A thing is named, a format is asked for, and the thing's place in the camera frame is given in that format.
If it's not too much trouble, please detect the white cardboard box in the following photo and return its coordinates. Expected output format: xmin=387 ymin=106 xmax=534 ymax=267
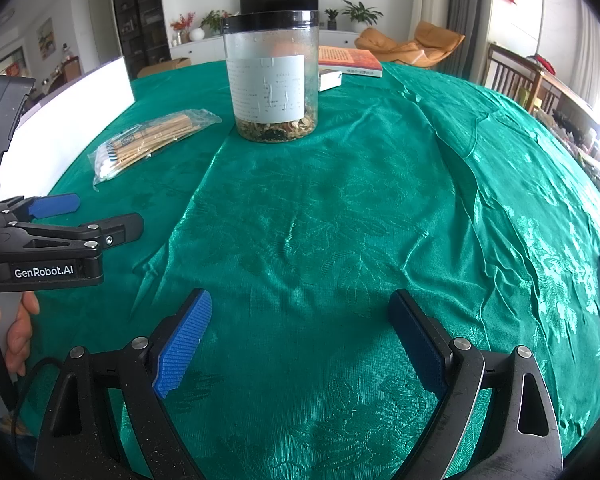
xmin=0 ymin=56 xmax=136 ymax=200

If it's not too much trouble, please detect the pile of household clutter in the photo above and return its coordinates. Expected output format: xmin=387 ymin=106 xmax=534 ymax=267
xmin=540 ymin=110 xmax=600 ymax=211

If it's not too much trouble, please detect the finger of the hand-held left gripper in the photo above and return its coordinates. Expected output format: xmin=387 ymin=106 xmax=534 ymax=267
xmin=2 ymin=212 xmax=146 ymax=252
xmin=0 ymin=193 xmax=81 ymax=223

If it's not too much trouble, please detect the white curtain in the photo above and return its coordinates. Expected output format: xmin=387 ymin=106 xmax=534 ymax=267
xmin=572 ymin=0 xmax=600 ymax=111

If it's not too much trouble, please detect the framed wall painting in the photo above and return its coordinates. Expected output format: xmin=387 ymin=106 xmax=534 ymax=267
xmin=36 ymin=17 xmax=56 ymax=61

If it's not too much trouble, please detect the wooden crib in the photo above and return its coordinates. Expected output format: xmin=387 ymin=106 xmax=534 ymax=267
xmin=486 ymin=42 xmax=600 ymax=133

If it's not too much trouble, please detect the bushy green potted plant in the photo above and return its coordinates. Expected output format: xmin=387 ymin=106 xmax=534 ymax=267
xmin=200 ymin=10 xmax=228 ymax=36

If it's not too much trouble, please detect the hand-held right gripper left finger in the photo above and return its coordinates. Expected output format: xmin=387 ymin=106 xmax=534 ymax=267
xmin=32 ymin=288 xmax=213 ymax=480

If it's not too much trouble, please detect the red flower bouquet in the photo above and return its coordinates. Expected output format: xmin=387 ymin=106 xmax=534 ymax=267
xmin=170 ymin=12 xmax=196 ymax=43

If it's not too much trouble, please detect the bag of wooden cotton swabs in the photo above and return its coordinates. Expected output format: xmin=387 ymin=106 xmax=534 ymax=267
xmin=92 ymin=109 xmax=222 ymax=192

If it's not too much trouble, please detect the clear jar with black lid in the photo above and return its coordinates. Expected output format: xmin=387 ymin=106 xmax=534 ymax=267
xmin=221 ymin=10 xmax=321 ymax=145

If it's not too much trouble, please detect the dark display cabinet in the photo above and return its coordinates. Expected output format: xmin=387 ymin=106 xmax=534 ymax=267
xmin=110 ymin=0 xmax=171 ymax=78

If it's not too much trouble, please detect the black cable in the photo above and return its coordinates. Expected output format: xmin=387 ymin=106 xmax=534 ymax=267
xmin=10 ymin=357 xmax=63 ymax=436

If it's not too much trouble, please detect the large green potted plant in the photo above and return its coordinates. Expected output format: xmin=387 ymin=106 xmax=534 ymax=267
xmin=341 ymin=0 xmax=383 ymax=33

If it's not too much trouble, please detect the green satin tablecloth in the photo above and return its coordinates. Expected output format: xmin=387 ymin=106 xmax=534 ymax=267
xmin=17 ymin=57 xmax=600 ymax=480

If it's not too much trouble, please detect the grey curtain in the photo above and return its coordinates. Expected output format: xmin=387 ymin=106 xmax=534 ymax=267
xmin=450 ymin=0 xmax=493 ymax=81

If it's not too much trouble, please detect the white television cabinet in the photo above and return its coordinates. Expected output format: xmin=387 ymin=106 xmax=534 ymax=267
xmin=169 ymin=30 xmax=363 ymax=63

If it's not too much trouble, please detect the orange lounge chair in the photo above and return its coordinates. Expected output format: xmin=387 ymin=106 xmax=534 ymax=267
xmin=355 ymin=20 xmax=466 ymax=71

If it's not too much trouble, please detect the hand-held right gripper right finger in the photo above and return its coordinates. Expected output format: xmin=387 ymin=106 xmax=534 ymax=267
xmin=389 ymin=289 xmax=563 ymax=480

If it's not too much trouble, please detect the person's left hand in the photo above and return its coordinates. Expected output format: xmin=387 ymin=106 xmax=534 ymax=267
xmin=0 ymin=291 xmax=42 ymax=380

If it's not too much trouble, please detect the orange book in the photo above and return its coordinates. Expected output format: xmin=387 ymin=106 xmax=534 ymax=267
xmin=317 ymin=46 xmax=383 ymax=79

